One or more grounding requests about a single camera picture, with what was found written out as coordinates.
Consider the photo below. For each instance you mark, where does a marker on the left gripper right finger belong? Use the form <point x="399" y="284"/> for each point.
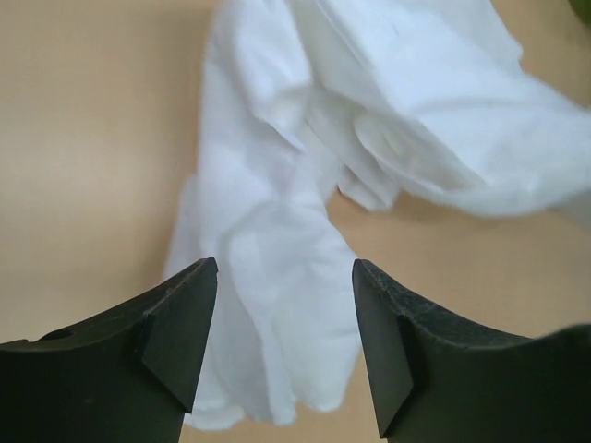
<point x="435" y="376"/>

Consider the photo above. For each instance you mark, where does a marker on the green plastic tub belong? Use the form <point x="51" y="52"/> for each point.
<point x="582" y="9"/>

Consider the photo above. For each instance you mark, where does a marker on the white long sleeve shirt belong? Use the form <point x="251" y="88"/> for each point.
<point x="370" y="98"/>

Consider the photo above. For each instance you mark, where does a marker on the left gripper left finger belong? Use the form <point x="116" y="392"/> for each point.
<point x="128" y="374"/>

